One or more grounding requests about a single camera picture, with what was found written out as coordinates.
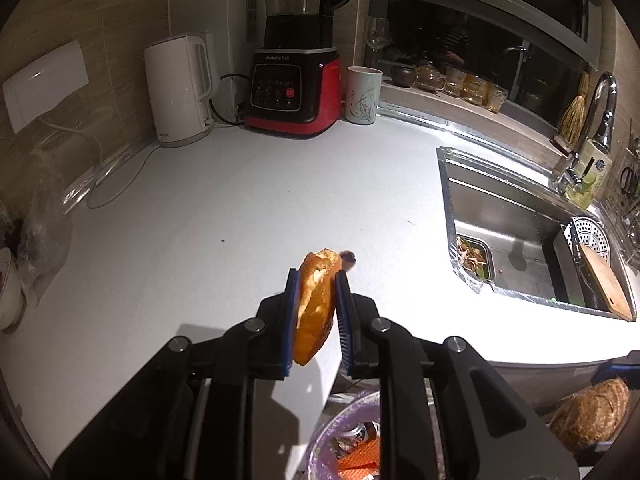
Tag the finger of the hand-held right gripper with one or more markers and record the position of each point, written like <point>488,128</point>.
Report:
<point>617,367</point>
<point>592,457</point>

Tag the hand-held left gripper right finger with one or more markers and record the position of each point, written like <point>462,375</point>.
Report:
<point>344,325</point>

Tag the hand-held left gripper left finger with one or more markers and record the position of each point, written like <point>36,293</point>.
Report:
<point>291,320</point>

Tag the orange bread piece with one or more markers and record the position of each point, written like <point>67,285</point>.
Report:
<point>315,310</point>

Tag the round bin with purple bag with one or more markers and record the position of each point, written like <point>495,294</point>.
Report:
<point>322,435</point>

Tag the orange foam fruit net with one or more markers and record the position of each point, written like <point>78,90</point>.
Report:
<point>357,462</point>

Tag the wooden cutting board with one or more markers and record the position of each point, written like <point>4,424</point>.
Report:
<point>605,280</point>

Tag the white steamer rack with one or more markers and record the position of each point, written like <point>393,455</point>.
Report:
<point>590,232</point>

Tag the sink strainer with food scraps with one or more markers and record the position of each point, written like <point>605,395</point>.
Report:
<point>472,257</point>

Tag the stainless steel sink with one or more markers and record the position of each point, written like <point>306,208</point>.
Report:
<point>525,230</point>

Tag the black scissors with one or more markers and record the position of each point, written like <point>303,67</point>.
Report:
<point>627,177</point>

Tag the green dish soap bottle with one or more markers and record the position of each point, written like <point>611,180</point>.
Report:
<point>592,175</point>

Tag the red black blender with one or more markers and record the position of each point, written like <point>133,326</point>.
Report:
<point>295,90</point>

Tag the white printed mug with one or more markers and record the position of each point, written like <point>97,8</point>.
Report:
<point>362,95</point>

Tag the white electric kettle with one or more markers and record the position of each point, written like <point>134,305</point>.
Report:
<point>175,95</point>

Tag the straw brush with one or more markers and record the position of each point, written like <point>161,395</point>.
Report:
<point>574,115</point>

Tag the dark teapot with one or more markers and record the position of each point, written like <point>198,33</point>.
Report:
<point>402,75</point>

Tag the chrome faucet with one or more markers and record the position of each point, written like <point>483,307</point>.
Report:
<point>602,110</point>

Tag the glass teapot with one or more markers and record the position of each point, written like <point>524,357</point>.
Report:
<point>430,76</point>

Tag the clear plastic bag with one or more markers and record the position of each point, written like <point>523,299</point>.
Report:
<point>45,225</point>

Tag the glass cup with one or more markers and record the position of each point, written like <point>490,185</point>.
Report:
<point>474,89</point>
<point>455,81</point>
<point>495,97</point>

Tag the white bowl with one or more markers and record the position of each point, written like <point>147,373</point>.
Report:
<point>7,290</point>

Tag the wine glass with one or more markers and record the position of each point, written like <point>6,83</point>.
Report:
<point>377,35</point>

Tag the dark window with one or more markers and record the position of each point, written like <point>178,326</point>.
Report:
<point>475,20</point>

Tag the white wall socket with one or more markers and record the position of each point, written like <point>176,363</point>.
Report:
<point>47,85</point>

